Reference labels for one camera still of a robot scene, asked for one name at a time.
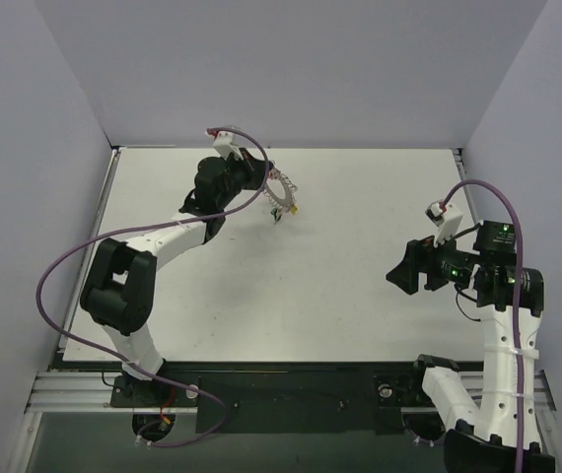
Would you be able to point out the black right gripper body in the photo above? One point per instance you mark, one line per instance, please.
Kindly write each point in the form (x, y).
(426, 266)

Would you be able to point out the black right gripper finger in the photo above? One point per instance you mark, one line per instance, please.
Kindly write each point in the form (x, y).
(405, 276)
(418, 252)

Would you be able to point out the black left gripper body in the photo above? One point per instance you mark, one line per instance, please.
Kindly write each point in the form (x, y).
(259, 170)

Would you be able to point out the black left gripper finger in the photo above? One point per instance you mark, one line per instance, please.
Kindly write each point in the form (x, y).
(258, 165)
(262, 175)

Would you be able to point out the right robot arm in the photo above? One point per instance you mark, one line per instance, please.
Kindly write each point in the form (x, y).
(497, 433)

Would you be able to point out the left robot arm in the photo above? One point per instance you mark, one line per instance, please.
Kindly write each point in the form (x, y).
(118, 293)

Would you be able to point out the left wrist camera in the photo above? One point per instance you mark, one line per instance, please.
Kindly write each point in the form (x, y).
(224, 142)

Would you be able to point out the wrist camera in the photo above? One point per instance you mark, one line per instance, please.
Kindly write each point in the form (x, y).
(446, 218)
(224, 142)

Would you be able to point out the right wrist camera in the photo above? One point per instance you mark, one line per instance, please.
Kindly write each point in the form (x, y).
(446, 218)

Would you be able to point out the aluminium table edge rail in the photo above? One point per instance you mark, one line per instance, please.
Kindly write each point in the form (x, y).
(457, 153)

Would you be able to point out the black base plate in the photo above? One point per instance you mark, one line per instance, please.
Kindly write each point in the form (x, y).
(291, 398)

